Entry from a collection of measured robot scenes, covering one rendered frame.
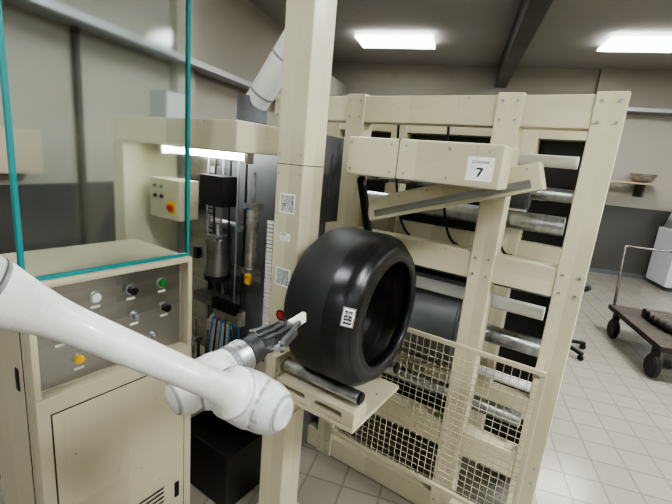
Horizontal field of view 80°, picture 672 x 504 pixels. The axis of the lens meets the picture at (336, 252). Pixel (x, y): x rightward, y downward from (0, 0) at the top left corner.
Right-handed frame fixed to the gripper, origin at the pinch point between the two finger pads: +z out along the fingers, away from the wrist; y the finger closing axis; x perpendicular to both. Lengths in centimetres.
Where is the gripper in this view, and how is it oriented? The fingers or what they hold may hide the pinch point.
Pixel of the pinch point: (297, 321)
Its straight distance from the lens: 119.3
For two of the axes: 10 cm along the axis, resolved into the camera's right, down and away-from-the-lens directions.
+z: 5.7, -2.8, 7.8
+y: -8.2, -2.0, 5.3
